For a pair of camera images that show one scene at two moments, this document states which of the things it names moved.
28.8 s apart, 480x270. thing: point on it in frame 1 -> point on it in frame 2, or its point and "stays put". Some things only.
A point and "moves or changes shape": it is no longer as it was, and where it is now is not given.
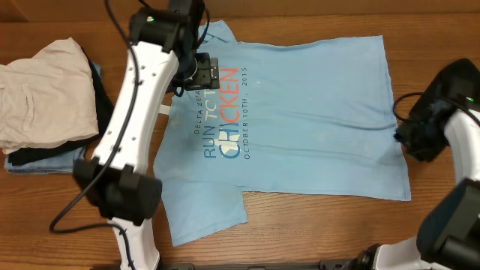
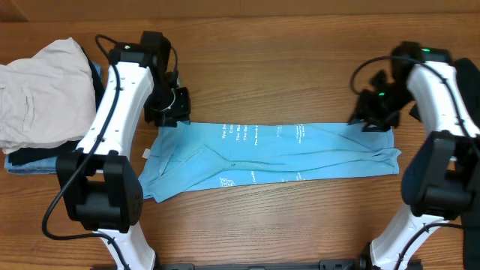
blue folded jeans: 63,164 stays put
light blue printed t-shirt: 312,116 moves or changes shape
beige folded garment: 47,98 stays put
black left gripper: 208,75 -> 181,112
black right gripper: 422,154 -> 364,112
